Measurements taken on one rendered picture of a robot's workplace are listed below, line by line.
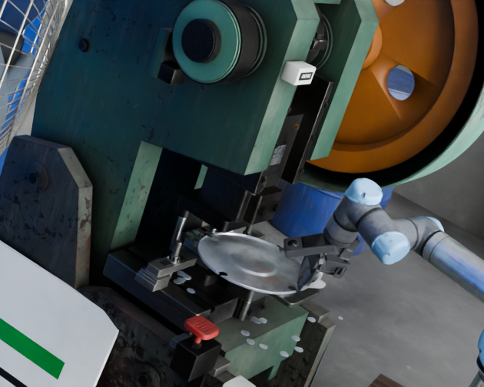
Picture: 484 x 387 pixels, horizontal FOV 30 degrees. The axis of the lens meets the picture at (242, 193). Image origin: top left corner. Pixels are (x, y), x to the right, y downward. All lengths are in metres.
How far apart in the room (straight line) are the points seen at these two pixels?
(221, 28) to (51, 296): 0.87
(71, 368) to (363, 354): 1.69
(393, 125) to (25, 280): 1.05
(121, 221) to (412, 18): 0.91
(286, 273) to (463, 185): 3.35
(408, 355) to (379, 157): 1.61
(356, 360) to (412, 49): 1.63
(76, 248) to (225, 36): 0.72
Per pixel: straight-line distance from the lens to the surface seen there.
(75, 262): 2.33
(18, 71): 1.72
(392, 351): 3.89
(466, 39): 2.34
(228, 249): 2.33
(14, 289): 2.45
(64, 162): 2.30
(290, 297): 2.21
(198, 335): 1.99
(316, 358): 2.55
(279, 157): 2.24
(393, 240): 1.98
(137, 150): 2.22
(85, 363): 2.34
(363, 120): 2.50
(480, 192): 5.55
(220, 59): 1.91
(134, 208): 2.32
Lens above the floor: 1.76
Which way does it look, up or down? 21 degrees down
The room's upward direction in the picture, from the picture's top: 19 degrees clockwise
